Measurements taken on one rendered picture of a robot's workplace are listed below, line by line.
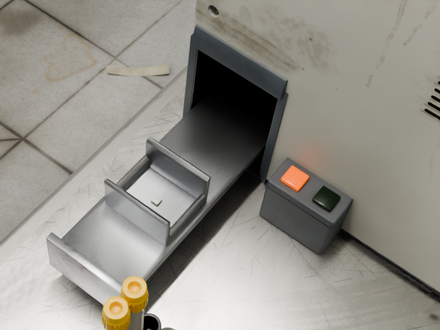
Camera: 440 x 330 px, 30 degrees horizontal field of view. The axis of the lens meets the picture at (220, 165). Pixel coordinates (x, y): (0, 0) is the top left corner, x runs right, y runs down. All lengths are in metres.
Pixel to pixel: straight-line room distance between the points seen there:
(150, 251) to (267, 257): 0.10
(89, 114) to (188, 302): 1.22
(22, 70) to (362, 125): 1.40
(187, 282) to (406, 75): 0.23
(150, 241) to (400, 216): 0.18
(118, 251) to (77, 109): 1.25
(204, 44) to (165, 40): 1.36
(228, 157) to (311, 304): 0.13
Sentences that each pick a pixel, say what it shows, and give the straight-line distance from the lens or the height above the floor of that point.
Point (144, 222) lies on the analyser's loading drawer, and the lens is 0.58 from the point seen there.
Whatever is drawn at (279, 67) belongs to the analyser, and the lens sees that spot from 0.57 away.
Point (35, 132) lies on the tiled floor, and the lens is 1.79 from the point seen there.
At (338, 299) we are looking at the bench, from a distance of 0.63.
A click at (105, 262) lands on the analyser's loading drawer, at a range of 0.58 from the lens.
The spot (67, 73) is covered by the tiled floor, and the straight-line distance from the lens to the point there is 1.89.
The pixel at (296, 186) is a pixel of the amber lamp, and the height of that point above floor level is 0.93.
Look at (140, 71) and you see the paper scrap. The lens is 1.89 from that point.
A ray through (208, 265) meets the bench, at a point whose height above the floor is 0.88.
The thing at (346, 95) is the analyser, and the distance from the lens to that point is 0.55.
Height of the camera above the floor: 1.43
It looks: 55 degrees down
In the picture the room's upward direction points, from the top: 10 degrees clockwise
